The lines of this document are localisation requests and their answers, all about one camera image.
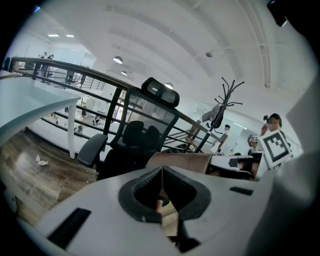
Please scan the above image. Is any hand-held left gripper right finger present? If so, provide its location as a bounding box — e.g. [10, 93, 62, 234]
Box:
[162, 166, 267, 256]

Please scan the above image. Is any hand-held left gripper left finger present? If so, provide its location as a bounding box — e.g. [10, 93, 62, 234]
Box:
[17, 166, 176, 256]

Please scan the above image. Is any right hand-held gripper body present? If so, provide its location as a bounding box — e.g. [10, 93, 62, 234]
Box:
[254, 130, 293, 181]

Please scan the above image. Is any brown bag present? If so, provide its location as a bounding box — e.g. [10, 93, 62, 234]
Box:
[146, 151, 214, 176]

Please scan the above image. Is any black mesh office chair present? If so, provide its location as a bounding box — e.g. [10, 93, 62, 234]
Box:
[76, 76, 181, 181]

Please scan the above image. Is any black coat rack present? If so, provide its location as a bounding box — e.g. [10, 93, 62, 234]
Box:
[194, 77, 245, 153]

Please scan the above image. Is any grey garment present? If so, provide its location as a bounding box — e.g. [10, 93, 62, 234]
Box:
[201, 104, 221, 123]

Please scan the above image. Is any wooden stair handrail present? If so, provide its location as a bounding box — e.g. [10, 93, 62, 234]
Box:
[184, 119, 204, 152]

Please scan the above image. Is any crumpled white paper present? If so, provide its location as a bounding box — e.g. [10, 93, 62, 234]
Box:
[35, 154, 49, 167]

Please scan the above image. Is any white ceiling pipe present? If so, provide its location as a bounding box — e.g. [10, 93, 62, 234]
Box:
[247, 0, 272, 88]

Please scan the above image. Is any black metal railing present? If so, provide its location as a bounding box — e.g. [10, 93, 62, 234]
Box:
[9, 56, 226, 154]

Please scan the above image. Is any white desk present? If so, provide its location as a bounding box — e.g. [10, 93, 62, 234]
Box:
[0, 69, 82, 160]

